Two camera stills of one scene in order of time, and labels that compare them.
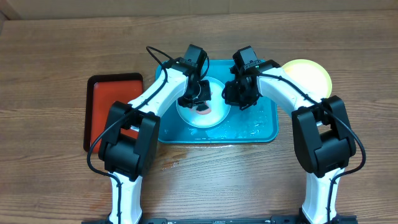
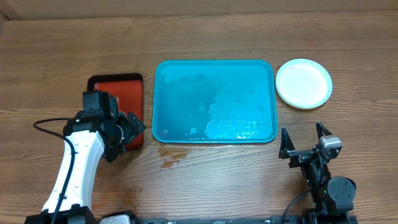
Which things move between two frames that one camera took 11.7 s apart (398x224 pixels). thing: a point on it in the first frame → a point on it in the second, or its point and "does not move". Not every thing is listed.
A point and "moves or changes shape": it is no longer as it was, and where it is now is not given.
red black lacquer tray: [102, 90] does not move
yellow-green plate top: [313, 74] moves or changes shape
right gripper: [234, 99] → [302, 158]
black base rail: [286, 219] does not move
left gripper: [206, 94] → [131, 130]
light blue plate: [220, 110] → [303, 83]
